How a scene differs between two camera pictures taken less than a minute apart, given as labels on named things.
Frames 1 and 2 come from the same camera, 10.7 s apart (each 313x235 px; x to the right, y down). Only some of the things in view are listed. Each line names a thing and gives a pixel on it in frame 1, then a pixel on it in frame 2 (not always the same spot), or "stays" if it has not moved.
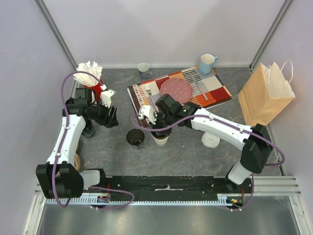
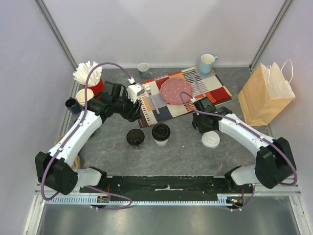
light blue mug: [207, 61] stays
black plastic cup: [136, 137] stays
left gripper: [112, 119] to [133, 114]
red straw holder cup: [97, 89] stays
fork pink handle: [149, 92] stays
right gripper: [161, 125] to [202, 105]
